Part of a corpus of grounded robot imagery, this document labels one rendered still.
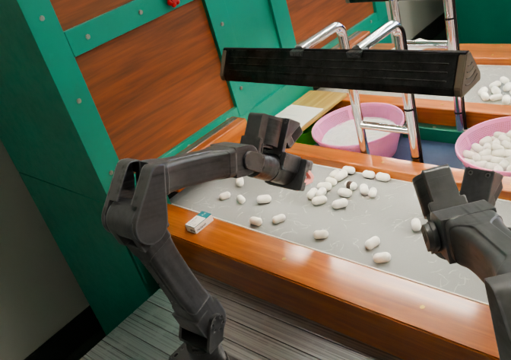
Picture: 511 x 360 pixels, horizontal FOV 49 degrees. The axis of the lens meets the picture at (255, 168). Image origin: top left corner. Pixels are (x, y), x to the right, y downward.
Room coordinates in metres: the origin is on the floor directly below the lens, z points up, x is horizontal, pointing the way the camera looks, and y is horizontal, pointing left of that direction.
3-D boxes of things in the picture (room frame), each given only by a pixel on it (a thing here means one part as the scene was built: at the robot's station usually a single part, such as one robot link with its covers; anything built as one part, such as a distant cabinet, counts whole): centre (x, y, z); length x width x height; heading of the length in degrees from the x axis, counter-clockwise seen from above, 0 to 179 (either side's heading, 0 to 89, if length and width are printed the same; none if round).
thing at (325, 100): (1.61, -0.18, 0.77); 0.33 x 0.15 x 0.01; 130
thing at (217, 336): (0.81, 0.19, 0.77); 0.09 x 0.06 x 0.06; 44
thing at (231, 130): (1.44, 0.12, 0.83); 0.30 x 0.06 x 0.07; 130
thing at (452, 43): (1.44, -0.58, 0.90); 0.20 x 0.19 x 0.45; 40
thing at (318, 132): (1.45, -0.32, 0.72); 0.27 x 0.27 x 0.10
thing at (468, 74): (1.14, -0.21, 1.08); 0.62 x 0.08 x 0.07; 40
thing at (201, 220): (1.17, 0.17, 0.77); 0.06 x 0.04 x 0.02; 130
